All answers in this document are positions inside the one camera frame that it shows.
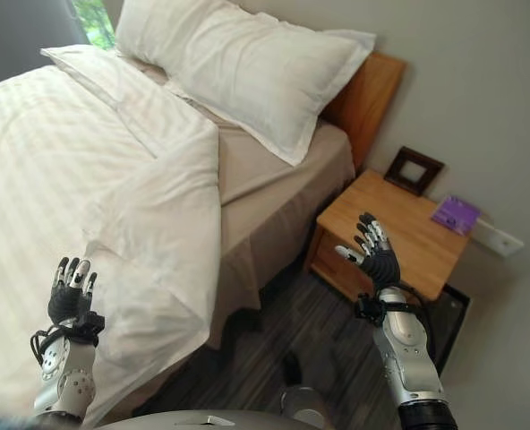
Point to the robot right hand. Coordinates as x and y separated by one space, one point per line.
383 264

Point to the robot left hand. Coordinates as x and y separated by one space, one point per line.
63 301

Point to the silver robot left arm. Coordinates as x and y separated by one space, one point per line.
63 376

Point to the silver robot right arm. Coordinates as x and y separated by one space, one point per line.
408 354

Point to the beige fitted bed sheet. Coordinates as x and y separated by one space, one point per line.
274 192

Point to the wooden nightstand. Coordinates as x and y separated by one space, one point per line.
395 233

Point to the purple booklet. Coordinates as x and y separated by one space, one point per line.
455 214

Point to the black framed panel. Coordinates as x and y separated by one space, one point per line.
450 322

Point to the white striped duvet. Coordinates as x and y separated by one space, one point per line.
90 188

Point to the silver robot leg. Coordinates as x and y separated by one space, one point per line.
303 401

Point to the wooden headboard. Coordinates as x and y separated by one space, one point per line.
365 103

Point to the silver robot torso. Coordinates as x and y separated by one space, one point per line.
193 418

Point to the flat white pillow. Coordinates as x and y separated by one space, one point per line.
108 85

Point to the large white pillow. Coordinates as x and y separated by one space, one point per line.
242 67

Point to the grey curtain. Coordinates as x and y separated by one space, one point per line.
28 40

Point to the window with green view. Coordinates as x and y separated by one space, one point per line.
94 20

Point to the dark wooden picture frame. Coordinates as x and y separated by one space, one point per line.
414 171

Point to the white wall socket strip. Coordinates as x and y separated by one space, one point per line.
498 235

